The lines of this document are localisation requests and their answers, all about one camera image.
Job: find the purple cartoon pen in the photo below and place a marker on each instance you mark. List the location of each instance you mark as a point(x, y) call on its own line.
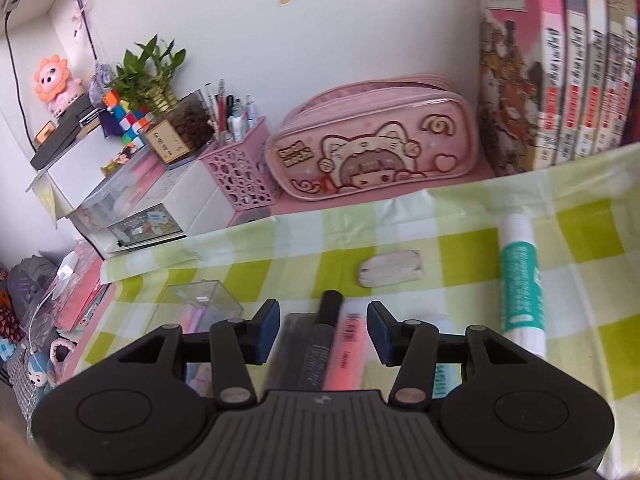
point(200, 321)

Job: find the pink perforated pen holder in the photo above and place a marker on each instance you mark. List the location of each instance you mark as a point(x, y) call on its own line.
point(240, 175)

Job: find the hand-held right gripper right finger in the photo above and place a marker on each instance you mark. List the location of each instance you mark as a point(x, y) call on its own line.
point(382, 332)

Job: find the colourful puzzle cube stack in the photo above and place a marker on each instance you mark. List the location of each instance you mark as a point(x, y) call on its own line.
point(127, 117)

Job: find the green checked tablecloth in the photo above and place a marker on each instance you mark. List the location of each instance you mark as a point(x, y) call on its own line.
point(300, 240)

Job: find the glass vase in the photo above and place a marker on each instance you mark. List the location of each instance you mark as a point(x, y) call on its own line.
point(195, 120)

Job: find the grey pencil lead case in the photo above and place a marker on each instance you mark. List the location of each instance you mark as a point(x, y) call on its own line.
point(295, 350)

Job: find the white drawer organizer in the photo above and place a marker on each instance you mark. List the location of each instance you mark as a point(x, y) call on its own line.
point(200, 205)

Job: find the grey bag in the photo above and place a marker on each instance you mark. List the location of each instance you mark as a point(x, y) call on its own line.
point(30, 285)

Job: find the orange flower lion toy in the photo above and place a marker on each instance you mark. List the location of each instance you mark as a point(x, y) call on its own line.
point(56, 82)

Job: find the clear plastic organizer box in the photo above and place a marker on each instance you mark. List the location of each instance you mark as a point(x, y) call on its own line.
point(200, 292)

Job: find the plain pink book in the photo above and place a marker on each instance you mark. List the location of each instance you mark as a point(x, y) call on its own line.
point(632, 85)

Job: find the white eraser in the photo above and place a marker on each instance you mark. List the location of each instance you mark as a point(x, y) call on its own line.
point(390, 269)

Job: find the bunch of pens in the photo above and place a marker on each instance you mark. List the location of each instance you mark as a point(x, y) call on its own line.
point(232, 115)

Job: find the purple hanging charm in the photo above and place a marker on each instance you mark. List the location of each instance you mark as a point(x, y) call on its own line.
point(97, 75)

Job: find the cartoon book blue spine top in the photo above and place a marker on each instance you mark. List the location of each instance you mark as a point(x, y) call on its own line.
point(575, 85)

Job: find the cartoon book beige spine top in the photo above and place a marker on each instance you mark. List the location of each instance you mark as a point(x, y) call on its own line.
point(595, 85)

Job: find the pink cartoon pencil case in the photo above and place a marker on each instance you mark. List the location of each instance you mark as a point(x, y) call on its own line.
point(370, 150)

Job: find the small brown box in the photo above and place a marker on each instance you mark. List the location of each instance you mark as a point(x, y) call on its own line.
point(46, 131)

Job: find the framed calligraphy sign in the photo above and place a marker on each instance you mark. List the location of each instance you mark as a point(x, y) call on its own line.
point(165, 142)

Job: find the lucky bamboo plant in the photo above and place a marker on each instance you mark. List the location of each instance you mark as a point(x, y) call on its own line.
point(150, 70)

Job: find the blue plush doll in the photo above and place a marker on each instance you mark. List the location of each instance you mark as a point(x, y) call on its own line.
point(39, 370)

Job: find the stack of pink books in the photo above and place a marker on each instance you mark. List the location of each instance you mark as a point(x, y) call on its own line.
point(80, 290)

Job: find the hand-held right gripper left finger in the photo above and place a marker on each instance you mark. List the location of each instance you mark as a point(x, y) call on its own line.
point(265, 330)

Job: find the black flat box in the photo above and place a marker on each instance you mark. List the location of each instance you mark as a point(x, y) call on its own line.
point(60, 140)

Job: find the pale highlighter green cap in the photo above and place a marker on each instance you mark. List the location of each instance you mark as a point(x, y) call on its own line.
point(445, 375)

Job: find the black marker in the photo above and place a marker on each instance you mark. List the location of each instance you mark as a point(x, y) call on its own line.
point(322, 340)

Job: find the green and white glue stick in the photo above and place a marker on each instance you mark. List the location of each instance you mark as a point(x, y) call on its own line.
point(520, 280)

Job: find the white cardboard box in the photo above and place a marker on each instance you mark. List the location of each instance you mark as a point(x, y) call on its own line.
point(75, 170)

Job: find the pink highlighter orange cap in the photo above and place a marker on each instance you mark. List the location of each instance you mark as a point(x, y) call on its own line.
point(350, 355)

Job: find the clear storage box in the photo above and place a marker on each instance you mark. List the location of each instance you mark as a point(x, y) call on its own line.
point(130, 185)

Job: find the small toy figurine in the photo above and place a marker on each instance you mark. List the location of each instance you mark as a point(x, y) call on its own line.
point(117, 160)

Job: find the cartoon book pink spine top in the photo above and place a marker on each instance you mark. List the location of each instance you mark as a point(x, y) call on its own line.
point(520, 85)

